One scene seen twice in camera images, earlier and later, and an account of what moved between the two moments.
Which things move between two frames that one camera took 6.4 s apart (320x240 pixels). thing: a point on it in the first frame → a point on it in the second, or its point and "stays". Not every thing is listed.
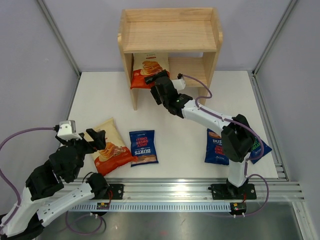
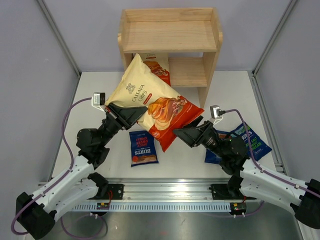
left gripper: x=88 y=142 → x=117 y=118
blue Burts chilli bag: x=143 y=143 stays
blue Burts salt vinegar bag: x=256 y=149 stays
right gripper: x=160 y=82 → x=203 y=135
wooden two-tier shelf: x=191 y=36 stays
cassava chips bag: x=146 y=64 stays
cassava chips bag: x=116 y=154 → x=167 y=110
